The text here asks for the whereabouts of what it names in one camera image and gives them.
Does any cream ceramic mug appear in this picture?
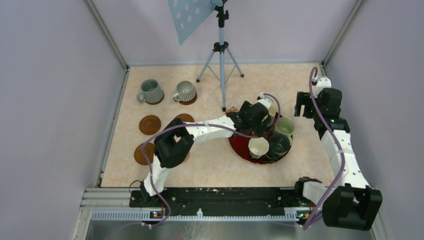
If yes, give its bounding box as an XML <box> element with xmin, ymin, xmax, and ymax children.
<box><xmin>268</xmin><ymin>105</ymin><xmax>277</xmax><ymax>118</ymax></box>

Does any white faceted cup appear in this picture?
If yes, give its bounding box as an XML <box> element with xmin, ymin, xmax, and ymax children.
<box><xmin>248</xmin><ymin>137</ymin><xmax>270</xmax><ymax>159</ymax></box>

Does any ribbed grey white cup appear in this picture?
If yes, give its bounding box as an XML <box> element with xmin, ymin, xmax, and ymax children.
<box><xmin>172</xmin><ymin>80</ymin><xmax>197</xmax><ymax>102</ymax></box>

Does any grey ceramic mug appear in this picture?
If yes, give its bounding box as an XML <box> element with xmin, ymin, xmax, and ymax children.
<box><xmin>136</xmin><ymin>79</ymin><xmax>165</xmax><ymax>103</ymax></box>

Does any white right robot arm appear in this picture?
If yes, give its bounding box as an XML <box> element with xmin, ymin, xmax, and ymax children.
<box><xmin>293</xmin><ymin>88</ymin><xmax>383</xmax><ymax>231</ymax></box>

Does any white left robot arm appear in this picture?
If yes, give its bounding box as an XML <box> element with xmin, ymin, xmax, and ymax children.
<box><xmin>140</xmin><ymin>98</ymin><xmax>273</xmax><ymax>207</ymax></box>

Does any brown wooden coaster back middle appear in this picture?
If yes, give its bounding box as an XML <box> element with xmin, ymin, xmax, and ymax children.
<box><xmin>179</xmin><ymin>94</ymin><xmax>198</xmax><ymax>106</ymax></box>

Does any dark brown wooden coaster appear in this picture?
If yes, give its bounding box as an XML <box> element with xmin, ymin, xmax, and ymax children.
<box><xmin>175</xmin><ymin>113</ymin><xmax>195</xmax><ymax>123</ymax></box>

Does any brown wooden coaster back left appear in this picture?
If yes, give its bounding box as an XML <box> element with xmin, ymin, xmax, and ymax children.
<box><xmin>145</xmin><ymin>95</ymin><xmax>165</xmax><ymax>105</ymax></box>

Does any brown wooden coaster middle left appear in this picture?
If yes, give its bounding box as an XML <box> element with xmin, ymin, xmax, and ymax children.
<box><xmin>138</xmin><ymin>115</ymin><xmax>162</xmax><ymax>136</ymax></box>

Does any brown wooden coaster front left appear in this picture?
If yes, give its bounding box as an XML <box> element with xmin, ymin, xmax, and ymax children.
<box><xmin>133</xmin><ymin>142</ymin><xmax>155</xmax><ymax>166</ymax></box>

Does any red owl number tag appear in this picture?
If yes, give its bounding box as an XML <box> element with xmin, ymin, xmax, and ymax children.
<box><xmin>225</xmin><ymin>106</ymin><xmax>239</xmax><ymax>114</ymax></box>

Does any light green mug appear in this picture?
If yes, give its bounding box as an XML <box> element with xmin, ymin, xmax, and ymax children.
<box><xmin>273</xmin><ymin>117</ymin><xmax>295</xmax><ymax>137</ymax></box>

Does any red round tray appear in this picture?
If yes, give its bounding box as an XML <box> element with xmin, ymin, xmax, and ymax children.
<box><xmin>227</xmin><ymin>112</ymin><xmax>294</xmax><ymax>166</ymax></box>

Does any dark green mug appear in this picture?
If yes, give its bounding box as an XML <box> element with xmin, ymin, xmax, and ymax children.
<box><xmin>267</xmin><ymin>133</ymin><xmax>293</xmax><ymax>161</ymax></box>

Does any light blue tripod stand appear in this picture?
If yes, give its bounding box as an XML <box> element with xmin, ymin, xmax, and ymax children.
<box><xmin>196</xmin><ymin>0</ymin><xmax>245</xmax><ymax>112</ymax></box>

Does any blue perforated board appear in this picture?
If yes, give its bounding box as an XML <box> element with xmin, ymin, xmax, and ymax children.
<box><xmin>167</xmin><ymin>0</ymin><xmax>226</xmax><ymax>45</ymax></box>

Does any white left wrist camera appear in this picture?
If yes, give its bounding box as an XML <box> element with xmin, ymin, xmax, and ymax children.
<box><xmin>257</xmin><ymin>92</ymin><xmax>273</xmax><ymax>110</ymax></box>

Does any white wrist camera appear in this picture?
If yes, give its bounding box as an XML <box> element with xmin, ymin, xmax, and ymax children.
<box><xmin>312</xmin><ymin>76</ymin><xmax>332</xmax><ymax>98</ymax></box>
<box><xmin>257</xmin><ymin>92</ymin><xmax>273</xmax><ymax>110</ymax></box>

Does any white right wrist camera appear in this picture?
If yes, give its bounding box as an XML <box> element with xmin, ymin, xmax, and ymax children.
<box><xmin>312</xmin><ymin>76</ymin><xmax>332</xmax><ymax>98</ymax></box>

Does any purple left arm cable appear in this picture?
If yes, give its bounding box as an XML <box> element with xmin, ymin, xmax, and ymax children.
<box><xmin>141</xmin><ymin>92</ymin><xmax>282</xmax><ymax>228</ymax></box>

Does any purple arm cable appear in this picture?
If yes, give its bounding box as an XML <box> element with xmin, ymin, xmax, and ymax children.
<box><xmin>141</xmin><ymin>92</ymin><xmax>282</xmax><ymax>228</ymax></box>
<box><xmin>302</xmin><ymin>66</ymin><xmax>347</xmax><ymax>231</ymax></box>

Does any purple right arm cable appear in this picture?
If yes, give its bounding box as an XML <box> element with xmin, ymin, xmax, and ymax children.
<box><xmin>302</xmin><ymin>66</ymin><xmax>347</xmax><ymax>231</ymax></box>

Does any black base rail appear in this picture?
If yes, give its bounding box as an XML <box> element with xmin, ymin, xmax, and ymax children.
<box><xmin>129</xmin><ymin>187</ymin><xmax>313</xmax><ymax>218</ymax></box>

